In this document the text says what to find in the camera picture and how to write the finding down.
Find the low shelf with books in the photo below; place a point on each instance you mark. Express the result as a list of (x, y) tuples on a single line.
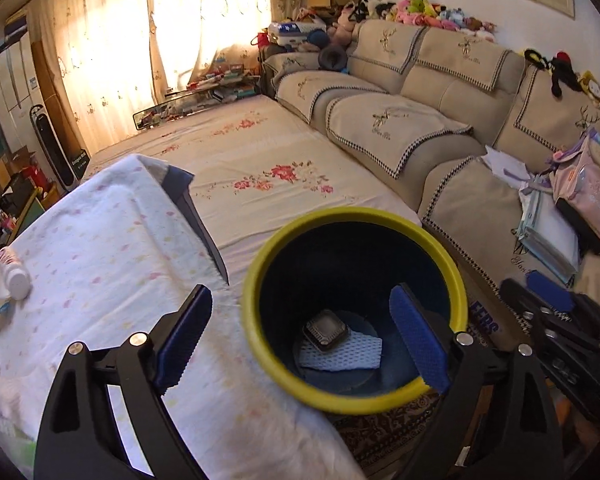
[(209, 92)]

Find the white supplement bottle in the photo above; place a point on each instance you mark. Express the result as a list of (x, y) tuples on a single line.
[(15, 275)]

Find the white dotted tablecloth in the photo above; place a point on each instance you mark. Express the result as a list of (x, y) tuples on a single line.
[(107, 262)]

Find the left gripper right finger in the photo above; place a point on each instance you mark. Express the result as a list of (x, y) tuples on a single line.
[(495, 418)]

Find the yellow rimmed trash bin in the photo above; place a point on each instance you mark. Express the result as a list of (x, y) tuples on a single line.
[(346, 261)]

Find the stuffed toy pile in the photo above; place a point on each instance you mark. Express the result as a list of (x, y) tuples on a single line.
[(325, 14)]

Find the floral bed sheet platform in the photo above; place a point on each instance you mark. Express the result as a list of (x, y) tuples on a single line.
[(256, 167)]

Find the pink school backpack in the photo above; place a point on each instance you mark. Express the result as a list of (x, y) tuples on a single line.
[(575, 182)]

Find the cream curtains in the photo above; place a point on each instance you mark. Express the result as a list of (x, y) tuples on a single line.
[(112, 58)]

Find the white standing air conditioner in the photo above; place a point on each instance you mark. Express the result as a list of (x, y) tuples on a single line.
[(19, 92)]

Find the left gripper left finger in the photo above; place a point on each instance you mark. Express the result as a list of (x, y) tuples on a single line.
[(79, 438)]

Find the black tower fan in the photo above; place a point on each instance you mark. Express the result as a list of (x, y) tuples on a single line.
[(52, 148)]

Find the stack of books on sofa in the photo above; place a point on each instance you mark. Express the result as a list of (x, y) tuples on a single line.
[(547, 235)]

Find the beige sofa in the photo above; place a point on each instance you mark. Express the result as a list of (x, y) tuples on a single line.
[(421, 108)]

